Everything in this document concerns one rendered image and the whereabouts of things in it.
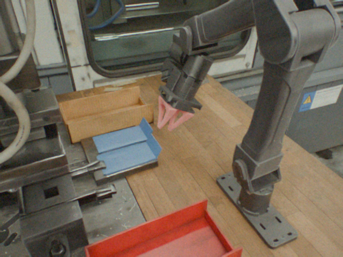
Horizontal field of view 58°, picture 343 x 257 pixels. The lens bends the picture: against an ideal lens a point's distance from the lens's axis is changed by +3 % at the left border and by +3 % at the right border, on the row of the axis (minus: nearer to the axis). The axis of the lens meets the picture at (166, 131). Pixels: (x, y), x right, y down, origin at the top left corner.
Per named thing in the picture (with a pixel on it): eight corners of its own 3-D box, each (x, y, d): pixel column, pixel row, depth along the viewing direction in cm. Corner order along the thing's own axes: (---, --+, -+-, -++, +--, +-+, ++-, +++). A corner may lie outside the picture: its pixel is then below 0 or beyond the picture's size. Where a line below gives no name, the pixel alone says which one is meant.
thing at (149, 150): (162, 157, 77) (162, 148, 75) (104, 175, 72) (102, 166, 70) (151, 141, 82) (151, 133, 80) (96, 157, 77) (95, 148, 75)
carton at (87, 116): (154, 125, 93) (153, 103, 88) (72, 146, 85) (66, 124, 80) (139, 104, 102) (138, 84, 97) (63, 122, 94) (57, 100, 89)
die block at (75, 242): (89, 244, 60) (83, 220, 55) (34, 266, 57) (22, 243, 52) (70, 176, 74) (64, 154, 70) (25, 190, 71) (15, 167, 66)
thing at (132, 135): (153, 138, 83) (153, 129, 81) (98, 153, 78) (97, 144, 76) (144, 125, 88) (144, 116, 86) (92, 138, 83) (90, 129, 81)
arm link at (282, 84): (230, 166, 64) (271, 9, 43) (254, 157, 67) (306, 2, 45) (249, 187, 60) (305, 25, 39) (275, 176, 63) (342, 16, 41)
